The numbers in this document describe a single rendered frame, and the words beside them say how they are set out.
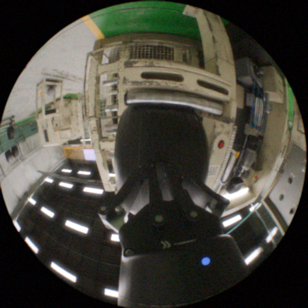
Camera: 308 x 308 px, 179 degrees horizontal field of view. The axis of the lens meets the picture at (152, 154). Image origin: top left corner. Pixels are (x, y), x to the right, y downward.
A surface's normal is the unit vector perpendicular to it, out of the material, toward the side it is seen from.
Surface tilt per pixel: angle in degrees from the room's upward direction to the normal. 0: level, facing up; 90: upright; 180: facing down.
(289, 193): 90
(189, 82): 90
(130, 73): 90
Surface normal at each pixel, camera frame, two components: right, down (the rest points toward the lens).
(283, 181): -1.00, 0.00
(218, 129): 0.04, 0.44
